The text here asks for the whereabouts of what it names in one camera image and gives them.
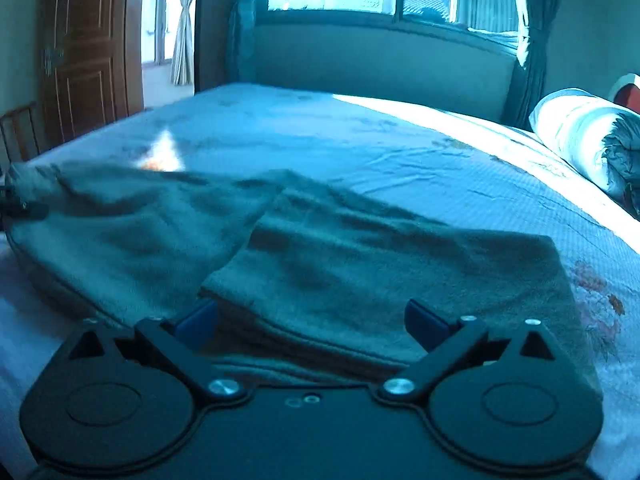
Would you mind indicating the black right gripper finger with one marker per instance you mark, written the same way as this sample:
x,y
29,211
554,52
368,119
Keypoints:
x,y
450,345
173,345

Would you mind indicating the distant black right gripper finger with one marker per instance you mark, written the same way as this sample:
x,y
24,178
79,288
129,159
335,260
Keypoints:
x,y
13,206

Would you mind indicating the dark green fleece pants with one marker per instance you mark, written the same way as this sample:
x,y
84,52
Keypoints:
x,y
310,281

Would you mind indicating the wooden chair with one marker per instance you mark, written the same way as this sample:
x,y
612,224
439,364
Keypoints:
x,y
22,135

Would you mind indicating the brown wooden panel door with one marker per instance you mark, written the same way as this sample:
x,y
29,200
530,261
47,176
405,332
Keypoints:
x,y
100,81

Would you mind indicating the light blue floral bed sheet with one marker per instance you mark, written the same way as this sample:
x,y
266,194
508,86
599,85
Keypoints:
x,y
95,408

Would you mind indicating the white sheer curtain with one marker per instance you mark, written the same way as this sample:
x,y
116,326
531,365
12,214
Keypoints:
x,y
182,62

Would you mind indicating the rolled white blue quilt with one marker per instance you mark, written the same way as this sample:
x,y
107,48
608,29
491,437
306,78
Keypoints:
x,y
597,137

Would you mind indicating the red white headboard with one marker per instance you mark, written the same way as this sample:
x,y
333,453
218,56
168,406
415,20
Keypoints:
x,y
626,92

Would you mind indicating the dark teal left curtain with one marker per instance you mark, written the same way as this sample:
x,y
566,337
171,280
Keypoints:
x,y
240,58

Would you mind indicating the dark teal curtain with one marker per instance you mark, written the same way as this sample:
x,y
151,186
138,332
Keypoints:
x,y
240,58
535,19

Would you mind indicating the dark teal right curtain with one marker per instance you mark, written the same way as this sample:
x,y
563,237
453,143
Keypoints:
x,y
535,19

